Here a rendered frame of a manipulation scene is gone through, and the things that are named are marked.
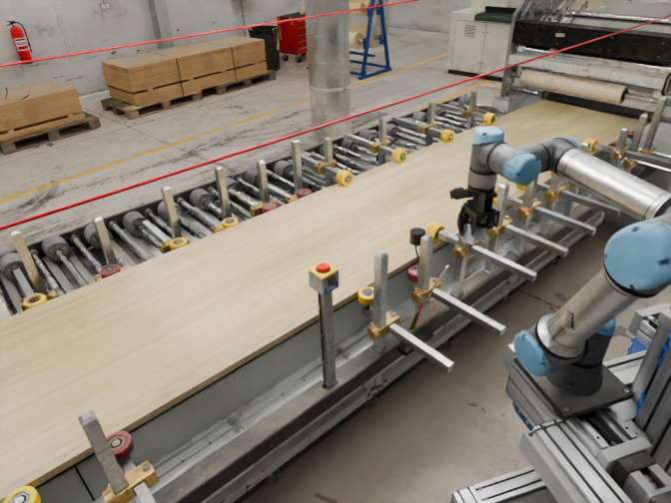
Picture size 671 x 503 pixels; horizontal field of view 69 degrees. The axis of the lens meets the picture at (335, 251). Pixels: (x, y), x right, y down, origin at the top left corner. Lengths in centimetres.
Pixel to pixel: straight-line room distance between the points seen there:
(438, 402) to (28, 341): 191
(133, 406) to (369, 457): 125
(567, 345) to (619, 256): 32
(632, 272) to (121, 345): 157
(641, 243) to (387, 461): 179
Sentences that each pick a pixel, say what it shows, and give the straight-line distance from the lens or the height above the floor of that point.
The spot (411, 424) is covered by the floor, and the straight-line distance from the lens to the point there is 265.
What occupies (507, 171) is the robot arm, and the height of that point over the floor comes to 161.
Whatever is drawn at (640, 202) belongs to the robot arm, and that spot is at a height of 161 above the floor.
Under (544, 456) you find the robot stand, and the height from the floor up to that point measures 95.
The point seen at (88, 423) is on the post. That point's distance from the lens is 135.
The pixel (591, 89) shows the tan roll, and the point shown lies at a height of 106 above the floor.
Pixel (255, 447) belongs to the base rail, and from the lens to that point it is 174.
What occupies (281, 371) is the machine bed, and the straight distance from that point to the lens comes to 198.
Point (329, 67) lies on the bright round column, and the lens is 572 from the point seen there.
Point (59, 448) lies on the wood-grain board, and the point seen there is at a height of 90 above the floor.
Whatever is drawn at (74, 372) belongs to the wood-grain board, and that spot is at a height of 90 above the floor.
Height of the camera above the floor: 210
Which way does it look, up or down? 33 degrees down
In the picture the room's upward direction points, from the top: 2 degrees counter-clockwise
